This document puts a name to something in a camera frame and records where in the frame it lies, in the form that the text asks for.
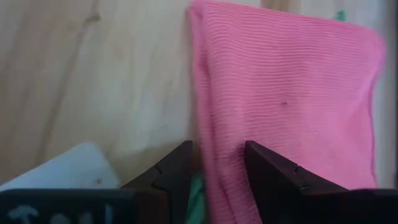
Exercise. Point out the white cloth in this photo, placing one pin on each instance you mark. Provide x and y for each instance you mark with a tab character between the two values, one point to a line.
68	171

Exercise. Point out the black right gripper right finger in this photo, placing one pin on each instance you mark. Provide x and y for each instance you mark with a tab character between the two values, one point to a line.
311	205

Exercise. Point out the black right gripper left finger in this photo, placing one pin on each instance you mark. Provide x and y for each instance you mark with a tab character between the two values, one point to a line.
93	208

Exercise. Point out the pink microfiber towel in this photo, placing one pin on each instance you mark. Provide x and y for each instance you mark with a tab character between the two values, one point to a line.
280	77

